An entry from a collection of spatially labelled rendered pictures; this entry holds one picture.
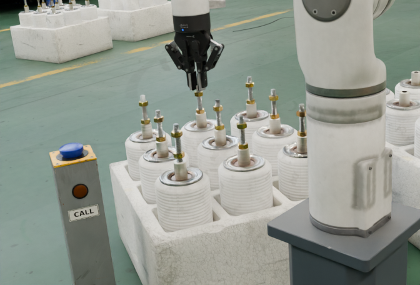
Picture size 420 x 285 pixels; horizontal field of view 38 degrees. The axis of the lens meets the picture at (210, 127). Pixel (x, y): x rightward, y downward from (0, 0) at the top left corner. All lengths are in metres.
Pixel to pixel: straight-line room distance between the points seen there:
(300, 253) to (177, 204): 0.31
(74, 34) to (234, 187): 2.41
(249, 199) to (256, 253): 0.09
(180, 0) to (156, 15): 2.59
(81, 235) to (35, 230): 0.47
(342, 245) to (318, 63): 0.21
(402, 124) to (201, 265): 0.55
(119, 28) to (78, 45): 0.44
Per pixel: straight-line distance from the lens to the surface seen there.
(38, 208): 1.64
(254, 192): 1.06
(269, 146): 1.20
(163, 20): 3.84
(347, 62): 0.67
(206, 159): 1.16
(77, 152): 1.02
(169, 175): 1.06
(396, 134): 1.36
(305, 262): 0.78
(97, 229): 1.07
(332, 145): 0.71
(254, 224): 1.05
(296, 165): 1.10
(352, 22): 0.66
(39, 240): 1.48
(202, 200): 1.04
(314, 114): 0.71
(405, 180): 1.30
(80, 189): 1.03
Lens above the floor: 0.67
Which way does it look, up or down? 19 degrees down
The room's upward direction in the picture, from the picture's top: 5 degrees counter-clockwise
